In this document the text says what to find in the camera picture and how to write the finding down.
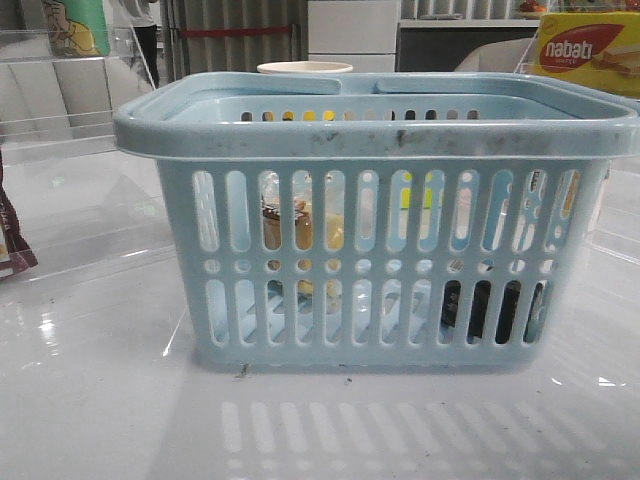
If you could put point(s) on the packaged bread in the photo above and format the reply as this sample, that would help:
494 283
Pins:
303 217

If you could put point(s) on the black tissue pack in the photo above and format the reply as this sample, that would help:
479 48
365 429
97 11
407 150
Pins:
482 306

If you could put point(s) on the light blue plastic basket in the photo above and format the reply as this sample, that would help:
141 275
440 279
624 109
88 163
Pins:
436 166

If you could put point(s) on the white cabinet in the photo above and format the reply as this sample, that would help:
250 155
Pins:
360 33

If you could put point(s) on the red barrier belt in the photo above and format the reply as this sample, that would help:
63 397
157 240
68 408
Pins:
236 32

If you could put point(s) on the clear acrylic left shelf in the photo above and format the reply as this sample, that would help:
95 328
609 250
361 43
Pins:
83 206

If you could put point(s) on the brown snack packet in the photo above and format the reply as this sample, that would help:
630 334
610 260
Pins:
16 254

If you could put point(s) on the fruit plate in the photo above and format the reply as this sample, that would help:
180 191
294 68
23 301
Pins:
531 7

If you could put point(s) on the green yellow snack bag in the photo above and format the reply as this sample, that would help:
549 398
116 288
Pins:
76 28

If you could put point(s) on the yellow nabati wafer box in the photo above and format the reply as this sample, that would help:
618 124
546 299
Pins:
596 50

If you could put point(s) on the clear acrylic display shelf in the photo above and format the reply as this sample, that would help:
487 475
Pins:
615 228

